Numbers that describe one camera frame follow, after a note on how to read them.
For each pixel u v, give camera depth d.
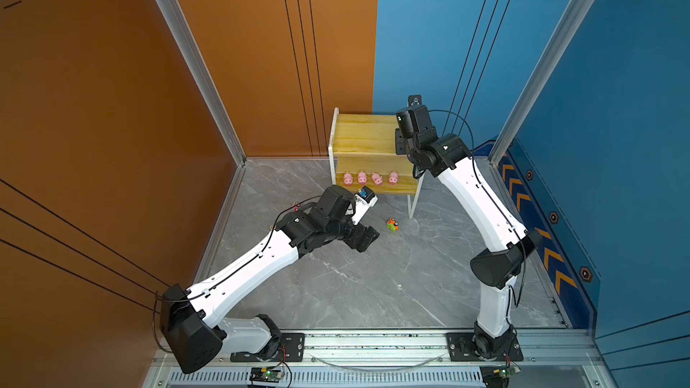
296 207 0.60
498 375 0.70
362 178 0.90
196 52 0.87
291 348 0.74
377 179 0.89
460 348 0.72
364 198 0.63
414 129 0.55
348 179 0.89
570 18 0.78
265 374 0.71
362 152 0.77
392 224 0.96
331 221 0.55
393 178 0.90
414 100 0.62
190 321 0.38
